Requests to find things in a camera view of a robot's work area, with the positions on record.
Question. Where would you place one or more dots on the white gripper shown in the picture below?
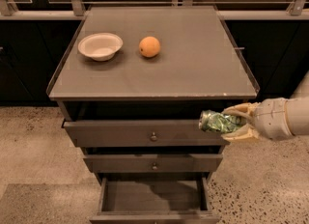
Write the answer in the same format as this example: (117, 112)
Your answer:
(270, 118)

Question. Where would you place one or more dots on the green soda can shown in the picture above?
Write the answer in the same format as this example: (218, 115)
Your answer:
(211, 121)

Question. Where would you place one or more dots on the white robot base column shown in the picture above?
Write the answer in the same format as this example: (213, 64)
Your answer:
(302, 90)

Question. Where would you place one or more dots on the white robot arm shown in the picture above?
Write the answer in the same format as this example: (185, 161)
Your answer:
(297, 117)

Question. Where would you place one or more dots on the grey bottom drawer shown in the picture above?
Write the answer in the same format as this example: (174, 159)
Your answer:
(154, 201)

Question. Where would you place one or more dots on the grey drawer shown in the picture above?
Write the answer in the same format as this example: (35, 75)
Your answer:
(154, 201)
(150, 163)
(140, 133)

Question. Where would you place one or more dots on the grey drawer cabinet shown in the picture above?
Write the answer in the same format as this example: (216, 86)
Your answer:
(197, 68)

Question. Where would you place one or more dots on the grey middle drawer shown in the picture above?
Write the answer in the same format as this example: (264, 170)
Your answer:
(150, 163)

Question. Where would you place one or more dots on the grey top drawer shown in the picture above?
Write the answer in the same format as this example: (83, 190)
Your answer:
(140, 133)

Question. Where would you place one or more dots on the orange fruit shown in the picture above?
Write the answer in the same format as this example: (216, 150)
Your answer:
(149, 47)

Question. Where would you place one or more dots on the white paper bowl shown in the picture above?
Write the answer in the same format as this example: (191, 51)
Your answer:
(101, 46)

